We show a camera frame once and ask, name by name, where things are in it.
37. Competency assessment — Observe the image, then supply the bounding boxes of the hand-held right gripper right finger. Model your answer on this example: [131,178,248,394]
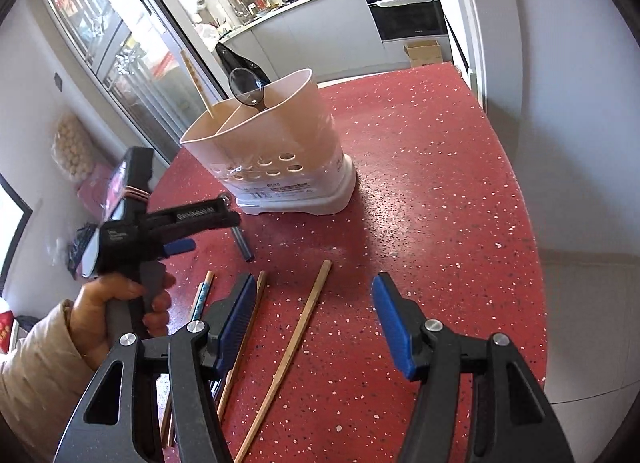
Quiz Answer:
[371,271,576,463]

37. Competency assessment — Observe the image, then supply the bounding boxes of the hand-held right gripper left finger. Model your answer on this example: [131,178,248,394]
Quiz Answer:
[52,272,258,463]

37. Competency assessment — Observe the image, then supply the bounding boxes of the blue white patterned chopstick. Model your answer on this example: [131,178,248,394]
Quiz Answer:
[191,281,210,326]

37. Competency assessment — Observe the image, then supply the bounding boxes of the dark-handled metal spoon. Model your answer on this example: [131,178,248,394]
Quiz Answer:
[228,67,269,114]
[234,225,255,262]

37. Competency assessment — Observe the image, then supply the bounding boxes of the beige plastic utensil holder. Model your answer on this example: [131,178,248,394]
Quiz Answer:
[179,69,359,216]

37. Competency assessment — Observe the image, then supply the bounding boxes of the person's left forearm beige sleeve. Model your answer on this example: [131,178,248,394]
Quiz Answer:
[0,299,101,450]

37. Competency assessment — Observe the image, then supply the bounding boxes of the person's left hand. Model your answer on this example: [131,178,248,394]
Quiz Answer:
[70,272,177,370]

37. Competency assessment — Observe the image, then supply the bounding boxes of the crumpled black bag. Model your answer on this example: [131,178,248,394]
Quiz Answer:
[64,224,100,276]

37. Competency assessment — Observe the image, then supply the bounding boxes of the clear bag of pale balls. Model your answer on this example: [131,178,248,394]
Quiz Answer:
[51,113,97,184]

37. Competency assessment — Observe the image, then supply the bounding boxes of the black framed panel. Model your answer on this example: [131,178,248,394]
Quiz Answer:
[0,172,35,296]

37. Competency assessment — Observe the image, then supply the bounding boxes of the patterned wooden chopstick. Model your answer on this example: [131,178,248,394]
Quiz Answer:
[181,49,216,120]

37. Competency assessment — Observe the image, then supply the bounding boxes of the red packet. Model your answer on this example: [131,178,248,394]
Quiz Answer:
[0,309,22,351]

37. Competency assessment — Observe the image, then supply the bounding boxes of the glass sliding door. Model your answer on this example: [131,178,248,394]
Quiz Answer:
[35,0,223,164]

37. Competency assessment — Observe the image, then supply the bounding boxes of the white plastic bag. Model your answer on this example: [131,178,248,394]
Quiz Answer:
[192,22,221,44]

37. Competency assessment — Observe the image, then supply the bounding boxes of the white kitchen cabinets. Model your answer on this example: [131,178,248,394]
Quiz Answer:
[220,0,453,86]

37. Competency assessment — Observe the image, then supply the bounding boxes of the cardboard box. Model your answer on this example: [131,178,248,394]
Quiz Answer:
[403,39,444,68]

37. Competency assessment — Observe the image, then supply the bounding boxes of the black built-in oven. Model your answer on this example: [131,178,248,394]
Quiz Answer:
[361,0,449,42]

